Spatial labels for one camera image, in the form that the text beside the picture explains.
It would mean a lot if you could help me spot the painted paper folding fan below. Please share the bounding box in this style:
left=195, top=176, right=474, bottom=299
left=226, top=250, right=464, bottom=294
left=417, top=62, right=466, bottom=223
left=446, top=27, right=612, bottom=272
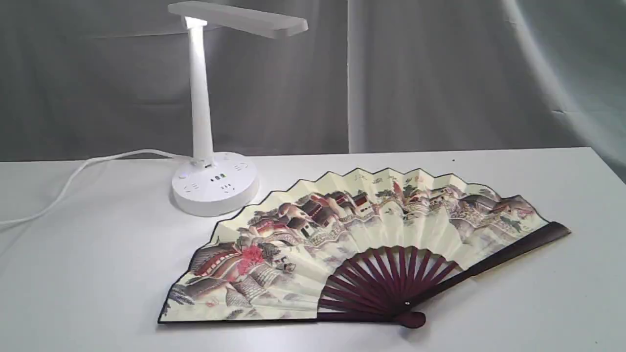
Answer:
left=158, top=169, right=571, bottom=329

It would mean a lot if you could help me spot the white desk lamp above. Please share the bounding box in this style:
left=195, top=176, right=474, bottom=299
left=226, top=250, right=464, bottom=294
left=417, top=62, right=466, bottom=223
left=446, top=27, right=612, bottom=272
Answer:
left=168, top=1, right=309, bottom=218

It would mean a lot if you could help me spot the grey backdrop curtain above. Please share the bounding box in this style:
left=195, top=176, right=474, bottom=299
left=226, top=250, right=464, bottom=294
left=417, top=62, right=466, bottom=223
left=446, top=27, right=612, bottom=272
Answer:
left=0, top=0, right=625, bottom=179

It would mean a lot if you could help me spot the thin white cable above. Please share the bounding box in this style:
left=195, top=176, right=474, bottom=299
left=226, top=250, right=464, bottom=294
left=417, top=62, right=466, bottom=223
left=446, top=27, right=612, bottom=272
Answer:
left=0, top=150, right=192, bottom=226

